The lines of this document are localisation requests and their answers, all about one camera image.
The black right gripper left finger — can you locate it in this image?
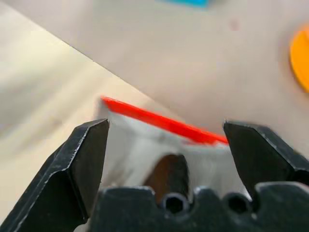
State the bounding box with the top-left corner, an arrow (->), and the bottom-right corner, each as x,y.
0,118 -> 111,232

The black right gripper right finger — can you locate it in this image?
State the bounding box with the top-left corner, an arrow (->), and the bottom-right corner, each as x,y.
223,120 -> 309,203

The white packet with red edge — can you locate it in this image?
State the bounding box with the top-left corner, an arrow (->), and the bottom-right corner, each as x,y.
98,96 -> 253,201

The orange round object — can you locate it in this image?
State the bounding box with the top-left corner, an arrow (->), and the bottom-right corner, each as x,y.
289,25 -> 309,93

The blue object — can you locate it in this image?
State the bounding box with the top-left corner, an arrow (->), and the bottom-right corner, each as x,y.
156,0 -> 210,8

